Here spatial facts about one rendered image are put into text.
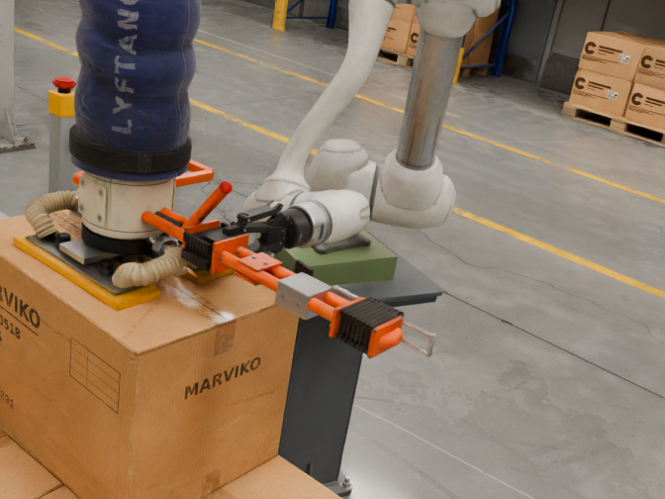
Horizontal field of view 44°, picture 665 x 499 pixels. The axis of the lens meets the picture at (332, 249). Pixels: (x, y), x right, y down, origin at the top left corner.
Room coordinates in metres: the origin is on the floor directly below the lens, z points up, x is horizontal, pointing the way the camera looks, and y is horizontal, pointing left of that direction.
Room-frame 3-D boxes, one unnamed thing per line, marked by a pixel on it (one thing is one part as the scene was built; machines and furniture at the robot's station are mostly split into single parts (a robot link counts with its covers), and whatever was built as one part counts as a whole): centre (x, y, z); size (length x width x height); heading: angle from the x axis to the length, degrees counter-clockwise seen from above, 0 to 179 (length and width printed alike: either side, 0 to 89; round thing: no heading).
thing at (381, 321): (1.13, -0.07, 1.07); 0.08 x 0.07 x 0.05; 54
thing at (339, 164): (2.10, 0.01, 0.98); 0.18 x 0.16 x 0.22; 88
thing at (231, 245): (1.34, 0.21, 1.07); 0.10 x 0.08 x 0.06; 144
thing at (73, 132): (1.49, 0.41, 1.19); 0.23 x 0.23 x 0.04
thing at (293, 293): (1.21, 0.03, 1.07); 0.07 x 0.07 x 0.04; 54
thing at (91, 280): (1.41, 0.47, 0.97); 0.34 x 0.10 x 0.05; 54
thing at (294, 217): (1.46, 0.11, 1.07); 0.09 x 0.07 x 0.08; 145
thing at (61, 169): (2.45, 0.90, 0.50); 0.07 x 0.07 x 1.00; 55
